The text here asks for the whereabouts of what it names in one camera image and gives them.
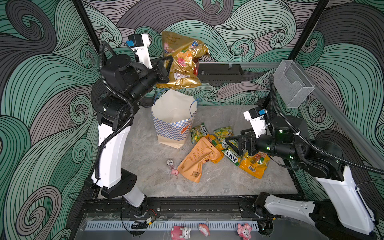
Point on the grey right wall rail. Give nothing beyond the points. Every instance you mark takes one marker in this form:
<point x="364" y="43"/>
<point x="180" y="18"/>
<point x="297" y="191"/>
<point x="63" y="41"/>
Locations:
<point x="353" y="110"/>

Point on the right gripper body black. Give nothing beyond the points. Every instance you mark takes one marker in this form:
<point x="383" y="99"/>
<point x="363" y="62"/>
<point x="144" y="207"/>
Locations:
<point x="261" y="143"/>

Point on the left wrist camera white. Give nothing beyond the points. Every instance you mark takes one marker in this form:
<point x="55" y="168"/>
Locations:
<point x="139" y="44"/>

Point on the grey horizontal wall rail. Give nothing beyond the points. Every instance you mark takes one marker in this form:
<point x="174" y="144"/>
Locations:
<point x="245" y="64"/>

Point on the green Fox's candy bag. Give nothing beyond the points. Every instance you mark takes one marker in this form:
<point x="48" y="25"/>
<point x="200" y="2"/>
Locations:
<point x="198" y="132"/>
<point x="222" y="133"/>

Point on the blue checkered paper bag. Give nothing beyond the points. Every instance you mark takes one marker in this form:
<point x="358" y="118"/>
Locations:
<point x="173" y="115"/>

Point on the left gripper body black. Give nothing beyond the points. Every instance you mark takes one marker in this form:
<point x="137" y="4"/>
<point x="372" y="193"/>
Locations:
<point x="155" y="77"/>

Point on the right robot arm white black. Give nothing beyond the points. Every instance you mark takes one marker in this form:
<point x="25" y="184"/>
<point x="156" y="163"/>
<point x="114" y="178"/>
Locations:
<point x="344" y="215"/>

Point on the small patterned cylinder toy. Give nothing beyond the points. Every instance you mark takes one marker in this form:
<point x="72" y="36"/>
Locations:
<point x="170" y="163"/>

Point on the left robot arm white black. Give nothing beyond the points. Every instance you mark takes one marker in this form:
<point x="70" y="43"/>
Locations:
<point x="116" y="98"/>

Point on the gold foil snack bag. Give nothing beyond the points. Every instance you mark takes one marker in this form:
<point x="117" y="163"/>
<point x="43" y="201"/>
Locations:
<point x="186" y="52"/>

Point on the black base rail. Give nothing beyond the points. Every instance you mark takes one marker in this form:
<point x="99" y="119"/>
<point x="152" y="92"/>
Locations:
<point x="166" y="207"/>

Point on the orange snack pouch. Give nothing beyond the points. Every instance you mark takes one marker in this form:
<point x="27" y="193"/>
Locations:
<point x="192" y="166"/>

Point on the clear plastic wall holder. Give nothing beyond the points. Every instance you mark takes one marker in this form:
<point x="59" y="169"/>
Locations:
<point x="293" y="83"/>

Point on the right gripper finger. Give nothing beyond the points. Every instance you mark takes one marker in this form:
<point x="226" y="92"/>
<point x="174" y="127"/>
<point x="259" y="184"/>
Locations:
<point x="241" y="137"/>
<point x="236" y="143"/>

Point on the yellow orange candy bag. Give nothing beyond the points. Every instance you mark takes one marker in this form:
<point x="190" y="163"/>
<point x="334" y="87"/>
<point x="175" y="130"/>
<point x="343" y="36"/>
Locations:
<point x="216" y="143"/>

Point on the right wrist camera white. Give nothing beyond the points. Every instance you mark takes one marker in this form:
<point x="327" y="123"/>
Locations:
<point x="257" y="118"/>

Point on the black wall tray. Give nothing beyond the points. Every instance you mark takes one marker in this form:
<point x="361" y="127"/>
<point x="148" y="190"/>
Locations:
<point x="218" y="74"/>

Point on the pink toy middle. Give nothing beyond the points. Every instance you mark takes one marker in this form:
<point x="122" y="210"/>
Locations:
<point x="204" y="229"/>

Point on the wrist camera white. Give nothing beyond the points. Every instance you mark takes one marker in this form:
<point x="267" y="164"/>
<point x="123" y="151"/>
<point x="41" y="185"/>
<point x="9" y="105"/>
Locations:
<point x="257" y="118"/>
<point x="139" y="44"/>

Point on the small pink pig toy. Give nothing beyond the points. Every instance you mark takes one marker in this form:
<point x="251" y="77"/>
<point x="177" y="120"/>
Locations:
<point x="175" y="172"/>

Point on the pink white toy left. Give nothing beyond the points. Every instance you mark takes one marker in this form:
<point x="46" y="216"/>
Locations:
<point x="180" y="233"/>

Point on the pink bear toy right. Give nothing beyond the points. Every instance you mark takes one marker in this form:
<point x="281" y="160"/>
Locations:
<point x="244" y="231"/>

